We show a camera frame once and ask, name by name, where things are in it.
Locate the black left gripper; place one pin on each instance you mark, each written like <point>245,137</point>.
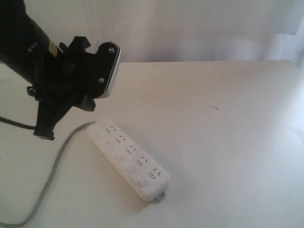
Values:
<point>62,77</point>

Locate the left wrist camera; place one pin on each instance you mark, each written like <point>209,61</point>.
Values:
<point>107,61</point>

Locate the white power strip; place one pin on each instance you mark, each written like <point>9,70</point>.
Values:
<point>147,178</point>

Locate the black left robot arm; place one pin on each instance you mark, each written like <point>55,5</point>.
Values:
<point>17,33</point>

